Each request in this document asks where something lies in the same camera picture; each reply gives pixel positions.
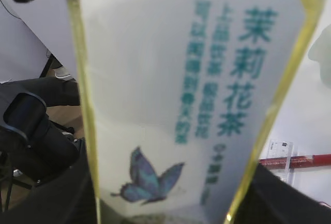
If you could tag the grey sneaker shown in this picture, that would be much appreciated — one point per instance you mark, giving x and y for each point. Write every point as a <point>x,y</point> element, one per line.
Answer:
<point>62,73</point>

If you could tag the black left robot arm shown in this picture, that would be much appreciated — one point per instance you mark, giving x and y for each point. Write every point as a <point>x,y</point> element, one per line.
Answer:
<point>35,146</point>

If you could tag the yellow tea bottle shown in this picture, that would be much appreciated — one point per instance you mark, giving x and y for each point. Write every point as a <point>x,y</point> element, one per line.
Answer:
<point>178,98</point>

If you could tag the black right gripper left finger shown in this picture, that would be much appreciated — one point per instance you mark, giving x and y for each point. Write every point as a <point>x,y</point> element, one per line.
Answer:
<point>68,198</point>

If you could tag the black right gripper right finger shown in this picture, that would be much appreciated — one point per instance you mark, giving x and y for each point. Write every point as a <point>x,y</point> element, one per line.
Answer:
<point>271,201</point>

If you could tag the clear plastic ruler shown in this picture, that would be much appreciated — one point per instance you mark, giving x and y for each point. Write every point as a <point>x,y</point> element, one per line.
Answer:
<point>280,153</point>

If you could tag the red glitter glue pen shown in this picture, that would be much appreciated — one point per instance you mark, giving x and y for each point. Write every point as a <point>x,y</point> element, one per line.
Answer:
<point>296,162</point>

